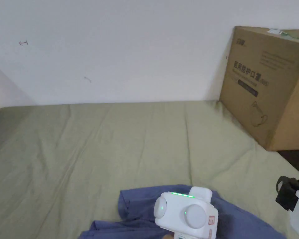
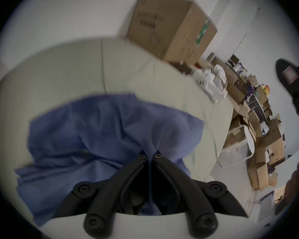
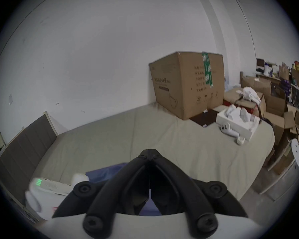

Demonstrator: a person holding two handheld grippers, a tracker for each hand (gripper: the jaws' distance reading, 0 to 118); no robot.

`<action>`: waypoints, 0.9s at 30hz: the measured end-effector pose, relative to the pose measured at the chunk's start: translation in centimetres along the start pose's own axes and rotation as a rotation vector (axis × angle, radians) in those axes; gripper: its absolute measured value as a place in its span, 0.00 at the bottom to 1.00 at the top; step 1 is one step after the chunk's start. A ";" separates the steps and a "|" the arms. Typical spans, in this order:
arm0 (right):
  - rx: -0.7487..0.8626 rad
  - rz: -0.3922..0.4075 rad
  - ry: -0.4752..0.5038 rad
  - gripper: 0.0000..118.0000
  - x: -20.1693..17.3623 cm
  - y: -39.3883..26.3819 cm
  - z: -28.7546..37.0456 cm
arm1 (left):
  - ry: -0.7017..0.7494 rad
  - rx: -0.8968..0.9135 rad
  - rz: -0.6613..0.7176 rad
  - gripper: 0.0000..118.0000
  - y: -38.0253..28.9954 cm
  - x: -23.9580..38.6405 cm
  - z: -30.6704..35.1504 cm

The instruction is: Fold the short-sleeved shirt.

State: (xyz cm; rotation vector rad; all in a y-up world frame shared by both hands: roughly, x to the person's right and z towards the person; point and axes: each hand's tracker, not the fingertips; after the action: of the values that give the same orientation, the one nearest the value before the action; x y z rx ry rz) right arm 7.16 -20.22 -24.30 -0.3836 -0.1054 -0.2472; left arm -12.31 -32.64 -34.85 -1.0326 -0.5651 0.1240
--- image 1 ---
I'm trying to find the large brown cardboard carton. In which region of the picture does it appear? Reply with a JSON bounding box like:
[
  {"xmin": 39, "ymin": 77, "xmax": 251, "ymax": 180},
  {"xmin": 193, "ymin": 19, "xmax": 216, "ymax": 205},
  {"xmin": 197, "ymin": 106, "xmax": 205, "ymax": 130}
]
[{"xmin": 219, "ymin": 26, "xmax": 299, "ymax": 152}]

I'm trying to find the dark blue shirt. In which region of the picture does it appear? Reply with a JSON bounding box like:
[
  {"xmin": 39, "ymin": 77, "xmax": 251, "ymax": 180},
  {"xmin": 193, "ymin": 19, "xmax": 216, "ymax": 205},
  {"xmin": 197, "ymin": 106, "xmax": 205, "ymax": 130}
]
[{"xmin": 80, "ymin": 184, "xmax": 287, "ymax": 239}]

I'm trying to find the black case with white label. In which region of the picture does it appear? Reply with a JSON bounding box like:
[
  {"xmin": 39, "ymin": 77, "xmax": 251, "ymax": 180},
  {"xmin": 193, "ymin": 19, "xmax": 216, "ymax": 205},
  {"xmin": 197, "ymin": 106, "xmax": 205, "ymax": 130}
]
[{"xmin": 276, "ymin": 149, "xmax": 299, "ymax": 176}]

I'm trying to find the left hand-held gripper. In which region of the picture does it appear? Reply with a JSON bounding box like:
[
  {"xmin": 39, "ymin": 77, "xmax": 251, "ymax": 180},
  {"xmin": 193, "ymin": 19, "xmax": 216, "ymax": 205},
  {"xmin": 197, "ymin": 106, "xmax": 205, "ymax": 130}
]
[{"xmin": 154, "ymin": 186, "xmax": 219, "ymax": 239}]

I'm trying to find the bed with pale green sheet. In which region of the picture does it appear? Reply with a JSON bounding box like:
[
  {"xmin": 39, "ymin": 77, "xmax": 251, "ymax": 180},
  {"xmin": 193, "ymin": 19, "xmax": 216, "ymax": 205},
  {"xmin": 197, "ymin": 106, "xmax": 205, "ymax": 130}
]
[{"xmin": 0, "ymin": 101, "xmax": 299, "ymax": 239}]

